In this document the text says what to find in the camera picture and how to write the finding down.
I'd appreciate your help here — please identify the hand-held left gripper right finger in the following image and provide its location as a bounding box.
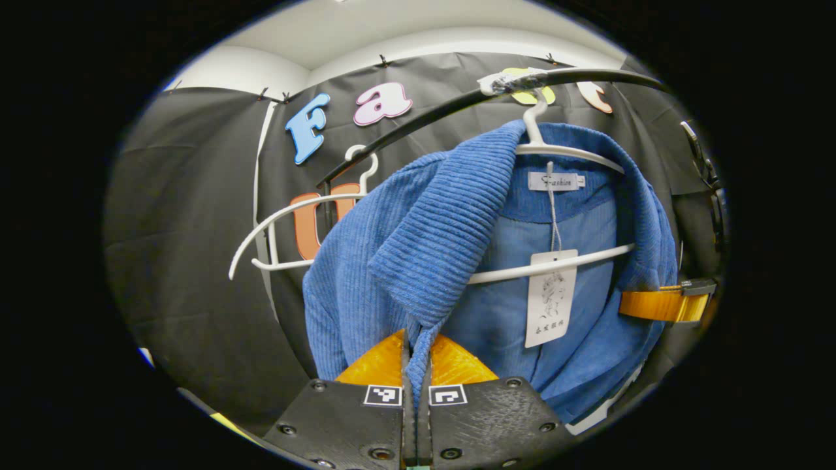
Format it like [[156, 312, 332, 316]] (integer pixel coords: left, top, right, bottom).
[[418, 333, 575, 470]]

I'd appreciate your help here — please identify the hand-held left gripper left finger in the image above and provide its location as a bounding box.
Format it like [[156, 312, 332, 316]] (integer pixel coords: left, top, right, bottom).
[[261, 328, 417, 470]]

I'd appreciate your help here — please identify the white plastic hanger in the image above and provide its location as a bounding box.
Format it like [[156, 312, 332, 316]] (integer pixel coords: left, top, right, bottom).
[[467, 98, 637, 286], [229, 145, 379, 281]]

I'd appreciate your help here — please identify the blue corduroy jacket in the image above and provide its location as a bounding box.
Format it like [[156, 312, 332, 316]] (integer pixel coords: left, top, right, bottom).
[[302, 119, 680, 425]]

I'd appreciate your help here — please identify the black clothes rack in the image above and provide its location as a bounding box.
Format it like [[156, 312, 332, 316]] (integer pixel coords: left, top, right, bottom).
[[317, 67, 670, 229]]

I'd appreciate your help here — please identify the black backdrop cloth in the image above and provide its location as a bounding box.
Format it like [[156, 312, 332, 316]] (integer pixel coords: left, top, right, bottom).
[[104, 52, 726, 435]]

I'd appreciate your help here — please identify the clear tape wrap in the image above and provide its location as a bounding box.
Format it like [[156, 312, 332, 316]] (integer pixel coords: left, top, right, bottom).
[[478, 69, 549, 96]]

